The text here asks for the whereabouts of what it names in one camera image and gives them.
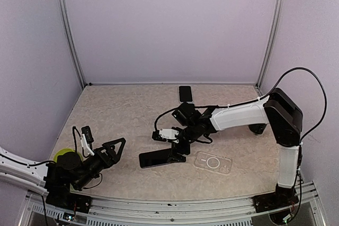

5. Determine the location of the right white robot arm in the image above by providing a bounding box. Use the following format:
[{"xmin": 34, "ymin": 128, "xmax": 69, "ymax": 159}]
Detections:
[{"xmin": 172, "ymin": 88, "xmax": 303, "ymax": 207}]

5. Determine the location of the aluminium front rail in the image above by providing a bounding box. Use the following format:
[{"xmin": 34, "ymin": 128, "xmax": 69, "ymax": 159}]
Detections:
[{"xmin": 18, "ymin": 180, "xmax": 326, "ymax": 226}]

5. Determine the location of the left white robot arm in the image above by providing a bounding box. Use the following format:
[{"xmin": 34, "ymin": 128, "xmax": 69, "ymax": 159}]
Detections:
[{"xmin": 1, "ymin": 134, "xmax": 126, "ymax": 207}]

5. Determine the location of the right aluminium frame post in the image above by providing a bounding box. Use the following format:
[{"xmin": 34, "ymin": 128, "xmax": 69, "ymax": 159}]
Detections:
[{"xmin": 256, "ymin": 0, "xmax": 283, "ymax": 90}]

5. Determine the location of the aluminium frame post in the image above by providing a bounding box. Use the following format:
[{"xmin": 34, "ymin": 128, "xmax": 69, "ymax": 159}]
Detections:
[
  {"xmin": 58, "ymin": 0, "xmax": 86, "ymax": 89},
  {"xmin": 256, "ymin": 0, "xmax": 283, "ymax": 90}
]

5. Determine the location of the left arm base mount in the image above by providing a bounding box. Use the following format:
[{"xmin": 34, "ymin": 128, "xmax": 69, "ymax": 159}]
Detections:
[{"xmin": 46, "ymin": 184, "xmax": 92, "ymax": 214}]

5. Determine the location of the dark green mug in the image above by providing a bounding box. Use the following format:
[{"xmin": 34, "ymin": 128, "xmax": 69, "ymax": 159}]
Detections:
[{"xmin": 248, "ymin": 124, "xmax": 267, "ymax": 135}]

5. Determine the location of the green plastic bowl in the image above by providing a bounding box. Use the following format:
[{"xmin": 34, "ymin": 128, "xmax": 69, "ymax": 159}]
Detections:
[{"xmin": 53, "ymin": 148, "xmax": 81, "ymax": 162}]

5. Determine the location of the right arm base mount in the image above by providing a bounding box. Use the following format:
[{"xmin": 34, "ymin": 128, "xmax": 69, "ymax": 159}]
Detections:
[{"xmin": 253, "ymin": 184, "xmax": 299, "ymax": 213}]

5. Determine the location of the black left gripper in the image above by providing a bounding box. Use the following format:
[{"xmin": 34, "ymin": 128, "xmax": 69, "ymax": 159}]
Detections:
[{"xmin": 75, "ymin": 138, "xmax": 126, "ymax": 189}]

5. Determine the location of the clear case with heart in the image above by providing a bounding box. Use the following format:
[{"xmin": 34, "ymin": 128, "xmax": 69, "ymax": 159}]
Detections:
[{"xmin": 193, "ymin": 151, "xmax": 233, "ymax": 175}]

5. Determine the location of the left aluminium frame post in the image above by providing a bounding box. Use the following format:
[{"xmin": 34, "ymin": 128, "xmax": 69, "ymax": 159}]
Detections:
[{"xmin": 58, "ymin": 0, "xmax": 86, "ymax": 89}]

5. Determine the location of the dark red phone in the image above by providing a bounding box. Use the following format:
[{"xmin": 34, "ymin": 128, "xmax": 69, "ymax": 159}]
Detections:
[{"xmin": 139, "ymin": 148, "xmax": 172, "ymax": 168}]

